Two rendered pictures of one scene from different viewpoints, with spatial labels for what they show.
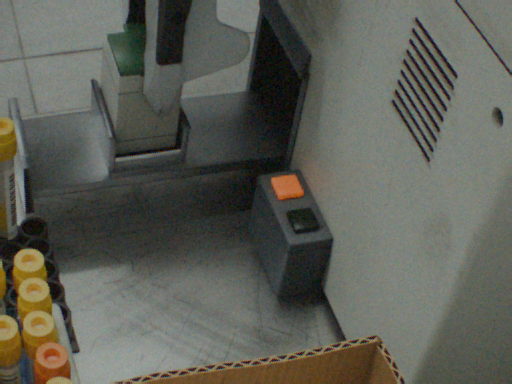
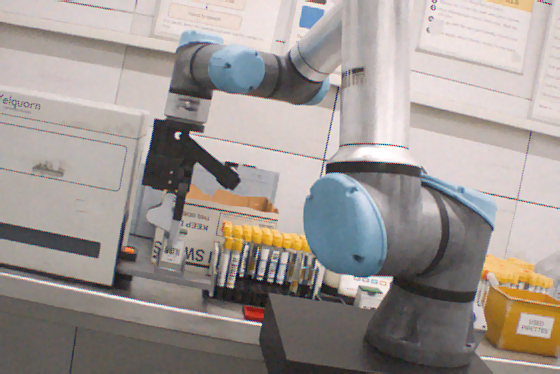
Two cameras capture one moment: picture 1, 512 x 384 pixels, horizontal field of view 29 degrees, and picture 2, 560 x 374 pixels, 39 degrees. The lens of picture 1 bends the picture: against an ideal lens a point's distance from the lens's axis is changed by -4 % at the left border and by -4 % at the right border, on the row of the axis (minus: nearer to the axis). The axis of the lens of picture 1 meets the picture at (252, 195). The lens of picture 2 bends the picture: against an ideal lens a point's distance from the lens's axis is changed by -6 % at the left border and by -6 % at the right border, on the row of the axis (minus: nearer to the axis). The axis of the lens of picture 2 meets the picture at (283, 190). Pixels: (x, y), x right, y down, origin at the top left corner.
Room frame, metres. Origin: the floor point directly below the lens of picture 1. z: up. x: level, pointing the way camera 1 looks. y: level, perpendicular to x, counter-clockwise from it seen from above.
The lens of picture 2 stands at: (1.75, 0.70, 1.20)
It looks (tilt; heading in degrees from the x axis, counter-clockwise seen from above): 4 degrees down; 199
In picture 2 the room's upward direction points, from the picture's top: 11 degrees clockwise
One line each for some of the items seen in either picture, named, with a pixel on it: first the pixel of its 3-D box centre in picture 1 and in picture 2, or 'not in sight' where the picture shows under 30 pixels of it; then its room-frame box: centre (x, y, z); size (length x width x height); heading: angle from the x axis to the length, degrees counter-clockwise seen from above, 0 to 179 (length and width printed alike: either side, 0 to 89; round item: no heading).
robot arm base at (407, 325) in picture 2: not in sight; (427, 313); (0.65, 0.55, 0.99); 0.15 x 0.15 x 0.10
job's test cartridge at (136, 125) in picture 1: (139, 89); (172, 249); (0.48, 0.08, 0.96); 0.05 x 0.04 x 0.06; 26
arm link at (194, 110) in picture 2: not in sight; (186, 110); (0.50, 0.06, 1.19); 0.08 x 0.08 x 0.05
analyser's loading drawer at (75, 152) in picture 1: (170, 127); (156, 266); (0.49, 0.06, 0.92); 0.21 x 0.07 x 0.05; 116
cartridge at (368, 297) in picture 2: not in sight; (367, 306); (0.29, 0.39, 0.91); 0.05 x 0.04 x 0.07; 26
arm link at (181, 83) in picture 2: not in sight; (197, 64); (0.49, 0.06, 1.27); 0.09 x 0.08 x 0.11; 56
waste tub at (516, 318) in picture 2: not in sight; (523, 320); (0.13, 0.67, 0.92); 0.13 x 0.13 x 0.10; 24
